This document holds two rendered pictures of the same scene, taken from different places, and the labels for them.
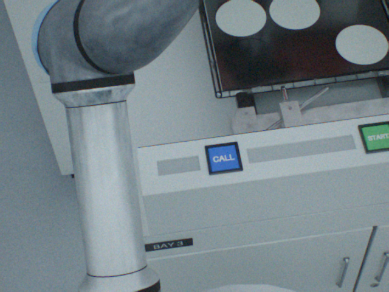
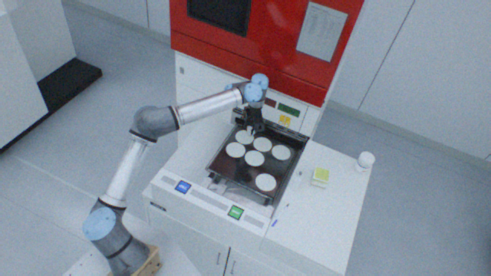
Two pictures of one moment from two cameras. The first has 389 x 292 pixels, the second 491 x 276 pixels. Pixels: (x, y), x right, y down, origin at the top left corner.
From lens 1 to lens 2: 0.60 m
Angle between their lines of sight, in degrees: 15
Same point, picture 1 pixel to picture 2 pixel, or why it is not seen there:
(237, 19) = (234, 149)
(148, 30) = (153, 126)
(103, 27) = (142, 118)
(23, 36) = not seen: hidden behind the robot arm
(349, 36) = (264, 177)
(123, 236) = (120, 185)
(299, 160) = (205, 202)
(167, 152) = (169, 174)
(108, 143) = (132, 155)
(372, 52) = (266, 186)
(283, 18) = (248, 158)
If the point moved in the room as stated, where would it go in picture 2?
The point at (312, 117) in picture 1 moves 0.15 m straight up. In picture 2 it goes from (229, 195) to (232, 176)
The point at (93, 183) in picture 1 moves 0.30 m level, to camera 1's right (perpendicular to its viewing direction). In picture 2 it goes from (121, 164) to (185, 201)
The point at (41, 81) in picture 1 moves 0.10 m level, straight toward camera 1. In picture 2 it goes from (181, 136) to (176, 146)
